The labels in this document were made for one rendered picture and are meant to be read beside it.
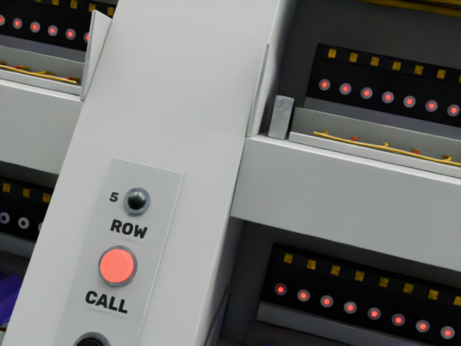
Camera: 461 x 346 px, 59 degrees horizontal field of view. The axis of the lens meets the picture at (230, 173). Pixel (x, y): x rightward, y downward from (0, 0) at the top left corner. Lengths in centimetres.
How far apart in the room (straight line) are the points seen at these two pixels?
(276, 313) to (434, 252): 18
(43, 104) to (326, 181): 17
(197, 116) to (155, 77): 3
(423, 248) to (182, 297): 13
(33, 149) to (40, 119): 2
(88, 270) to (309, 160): 13
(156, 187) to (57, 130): 7
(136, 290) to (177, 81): 11
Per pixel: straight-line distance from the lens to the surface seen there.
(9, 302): 37
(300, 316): 38
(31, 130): 26
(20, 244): 44
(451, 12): 48
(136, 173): 22
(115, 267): 21
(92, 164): 23
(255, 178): 22
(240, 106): 23
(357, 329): 39
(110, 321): 22
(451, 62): 51
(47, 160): 26
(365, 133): 30
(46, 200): 41
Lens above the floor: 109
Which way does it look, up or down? 11 degrees up
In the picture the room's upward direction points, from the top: 14 degrees clockwise
